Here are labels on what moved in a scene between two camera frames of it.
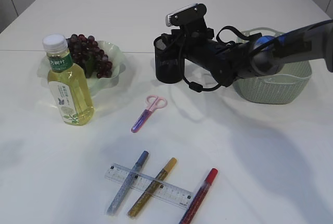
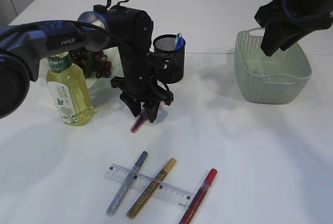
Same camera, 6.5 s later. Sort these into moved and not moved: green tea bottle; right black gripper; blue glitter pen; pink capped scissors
Moved: right black gripper
Not moved: pink capped scissors; blue glitter pen; green tea bottle
